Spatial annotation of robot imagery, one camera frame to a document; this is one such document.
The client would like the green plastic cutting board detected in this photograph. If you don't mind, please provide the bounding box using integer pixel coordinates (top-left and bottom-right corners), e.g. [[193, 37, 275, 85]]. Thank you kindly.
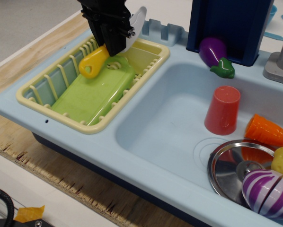
[[51, 56, 135, 126]]

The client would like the black cable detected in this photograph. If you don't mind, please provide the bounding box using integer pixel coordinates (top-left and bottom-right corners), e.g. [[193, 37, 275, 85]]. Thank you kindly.
[[0, 187, 15, 227]]

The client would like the red plastic cup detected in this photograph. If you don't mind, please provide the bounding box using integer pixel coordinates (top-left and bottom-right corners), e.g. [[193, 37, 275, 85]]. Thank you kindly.
[[204, 86, 241, 135]]

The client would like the cream plastic dish rack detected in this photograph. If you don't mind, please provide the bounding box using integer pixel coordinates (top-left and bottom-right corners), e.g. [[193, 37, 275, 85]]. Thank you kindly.
[[16, 37, 170, 134]]

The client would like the black bracket with screw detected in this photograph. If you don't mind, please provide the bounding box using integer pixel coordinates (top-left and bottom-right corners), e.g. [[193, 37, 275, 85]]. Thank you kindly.
[[0, 218, 52, 227]]

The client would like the dark blue plastic backsplash box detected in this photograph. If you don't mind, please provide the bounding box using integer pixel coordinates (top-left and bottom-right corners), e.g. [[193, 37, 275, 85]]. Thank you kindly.
[[186, 0, 274, 66]]

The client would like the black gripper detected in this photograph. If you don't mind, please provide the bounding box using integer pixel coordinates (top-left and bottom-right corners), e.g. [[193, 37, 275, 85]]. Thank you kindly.
[[79, 0, 135, 56]]

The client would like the light blue plastic utensil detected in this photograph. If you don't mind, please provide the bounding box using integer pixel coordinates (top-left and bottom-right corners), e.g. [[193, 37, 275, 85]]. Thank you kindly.
[[264, 14, 283, 41]]

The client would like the orange toy carrot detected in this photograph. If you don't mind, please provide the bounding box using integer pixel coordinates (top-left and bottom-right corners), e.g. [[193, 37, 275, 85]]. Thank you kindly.
[[244, 114, 283, 147]]

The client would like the light blue toy sink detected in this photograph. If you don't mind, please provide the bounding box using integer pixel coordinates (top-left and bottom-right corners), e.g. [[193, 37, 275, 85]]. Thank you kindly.
[[0, 23, 283, 227]]

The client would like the purple striped toy onion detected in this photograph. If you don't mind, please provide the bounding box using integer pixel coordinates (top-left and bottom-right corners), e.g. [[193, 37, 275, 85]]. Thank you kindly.
[[242, 169, 283, 220]]

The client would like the yellow handled white toy knife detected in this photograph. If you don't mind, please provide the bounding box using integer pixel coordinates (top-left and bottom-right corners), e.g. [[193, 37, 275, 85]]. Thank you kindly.
[[78, 6, 147, 79]]

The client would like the purple toy eggplant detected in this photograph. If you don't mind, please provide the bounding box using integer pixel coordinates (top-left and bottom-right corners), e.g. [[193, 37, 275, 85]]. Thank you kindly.
[[199, 37, 235, 79]]

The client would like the yellow tape piece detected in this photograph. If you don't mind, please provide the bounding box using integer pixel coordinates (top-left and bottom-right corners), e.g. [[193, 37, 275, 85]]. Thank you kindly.
[[14, 206, 45, 223]]

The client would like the light blue plastic spoon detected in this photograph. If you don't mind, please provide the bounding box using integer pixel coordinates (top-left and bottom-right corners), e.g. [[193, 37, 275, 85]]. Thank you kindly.
[[267, 5, 277, 25]]

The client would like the silver metal pot lid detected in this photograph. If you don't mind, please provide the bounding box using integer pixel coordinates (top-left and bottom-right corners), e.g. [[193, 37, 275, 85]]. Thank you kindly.
[[208, 140, 276, 208]]

